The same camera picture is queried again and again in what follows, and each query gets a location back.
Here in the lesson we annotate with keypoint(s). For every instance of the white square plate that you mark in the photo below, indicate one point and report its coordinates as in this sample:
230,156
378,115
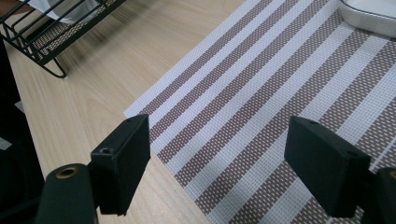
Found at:
367,21

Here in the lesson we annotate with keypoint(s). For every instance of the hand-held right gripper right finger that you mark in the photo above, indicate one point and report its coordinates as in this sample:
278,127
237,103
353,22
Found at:
327,168

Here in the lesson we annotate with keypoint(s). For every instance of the striped woven placemat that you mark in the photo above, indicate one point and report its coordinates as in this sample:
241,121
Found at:
249,109

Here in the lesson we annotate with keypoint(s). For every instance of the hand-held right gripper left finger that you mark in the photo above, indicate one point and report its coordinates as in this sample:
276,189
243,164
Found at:
120,161

